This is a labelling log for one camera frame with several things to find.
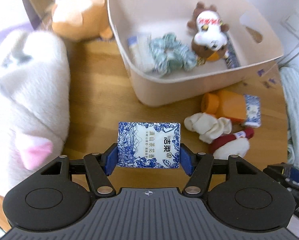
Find red white plush toy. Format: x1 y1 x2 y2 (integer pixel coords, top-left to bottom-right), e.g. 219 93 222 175
209 127 254 160

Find brown white cow plush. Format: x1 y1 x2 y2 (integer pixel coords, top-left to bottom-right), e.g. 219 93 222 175
187 2 229 62

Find green plaid scrunchie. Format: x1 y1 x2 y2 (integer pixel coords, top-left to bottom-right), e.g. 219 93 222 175
149 33 197 76

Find orange plush block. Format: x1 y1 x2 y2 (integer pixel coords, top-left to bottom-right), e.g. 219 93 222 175
201 90 246 124

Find blue white tissue pack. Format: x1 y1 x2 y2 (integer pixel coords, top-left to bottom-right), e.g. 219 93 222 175
118 122 180 169
242 94 261 128

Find black long star box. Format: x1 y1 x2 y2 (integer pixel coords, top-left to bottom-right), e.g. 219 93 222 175
224 36 241 69

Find white power cable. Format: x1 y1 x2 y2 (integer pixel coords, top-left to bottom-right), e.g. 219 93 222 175
278 35 299 67

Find light striped cloth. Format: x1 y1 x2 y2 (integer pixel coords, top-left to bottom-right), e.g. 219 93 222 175
280 67 299 168

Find white fluffy plush bag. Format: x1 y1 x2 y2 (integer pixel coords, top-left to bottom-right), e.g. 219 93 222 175
0 30 70 196

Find beige plastic storage bin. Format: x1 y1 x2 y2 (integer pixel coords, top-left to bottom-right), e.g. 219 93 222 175
107 0 283 107

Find white wall socket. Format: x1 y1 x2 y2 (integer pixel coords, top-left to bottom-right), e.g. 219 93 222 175
281 12 299 39

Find clear packet white swabs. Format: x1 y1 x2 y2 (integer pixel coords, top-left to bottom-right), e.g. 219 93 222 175
127 33 155 73

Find orange white plush toy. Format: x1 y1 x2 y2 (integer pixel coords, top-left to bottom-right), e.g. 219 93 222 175
51 0 113 41

